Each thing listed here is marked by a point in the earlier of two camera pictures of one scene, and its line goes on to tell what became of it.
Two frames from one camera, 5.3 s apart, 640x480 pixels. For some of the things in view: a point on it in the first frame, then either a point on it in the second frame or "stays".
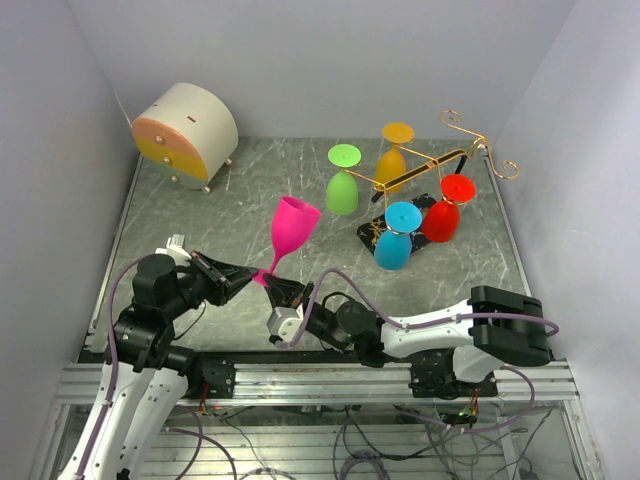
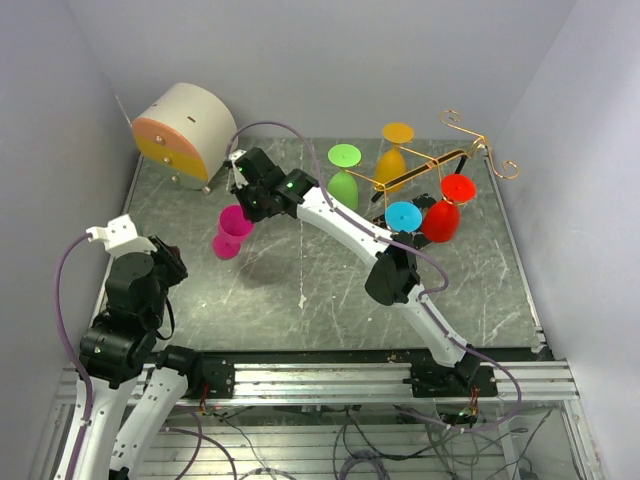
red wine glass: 441,220 stays
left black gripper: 216,273 -> 170,257
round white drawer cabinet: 186,136 stays
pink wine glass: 294,222 -> 233,226
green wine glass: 342,194 stays
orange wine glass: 391,162 stays
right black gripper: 287,293 -> 254,216
